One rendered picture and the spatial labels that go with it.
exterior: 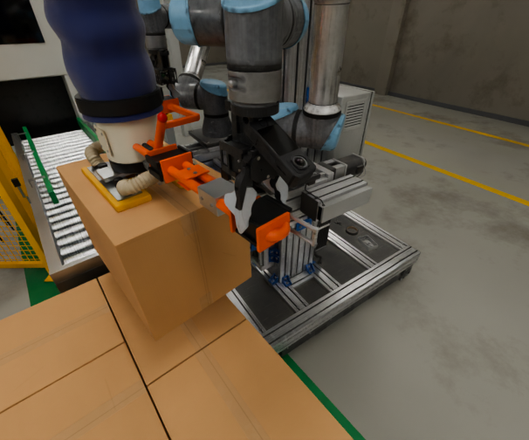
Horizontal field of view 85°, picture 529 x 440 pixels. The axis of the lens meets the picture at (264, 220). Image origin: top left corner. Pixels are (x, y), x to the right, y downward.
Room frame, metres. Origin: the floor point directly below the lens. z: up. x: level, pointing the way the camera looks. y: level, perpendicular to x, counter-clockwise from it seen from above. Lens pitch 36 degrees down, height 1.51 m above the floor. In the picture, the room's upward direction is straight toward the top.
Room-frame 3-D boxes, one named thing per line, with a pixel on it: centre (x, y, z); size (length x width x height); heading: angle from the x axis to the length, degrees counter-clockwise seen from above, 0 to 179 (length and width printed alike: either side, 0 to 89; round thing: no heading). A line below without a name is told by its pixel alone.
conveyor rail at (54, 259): (1.78, 1.64, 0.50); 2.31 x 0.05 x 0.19; 39
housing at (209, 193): (0.52, 0.10, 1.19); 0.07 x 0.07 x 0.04; 42
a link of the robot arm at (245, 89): (0.44, 0.02, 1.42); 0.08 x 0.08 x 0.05
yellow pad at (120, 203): (0.80, 0.48, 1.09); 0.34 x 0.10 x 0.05; 42
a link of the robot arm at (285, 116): (0.96, -0.06, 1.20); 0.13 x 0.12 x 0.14; 68
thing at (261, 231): (0.42, 0.01, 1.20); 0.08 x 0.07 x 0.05; 42
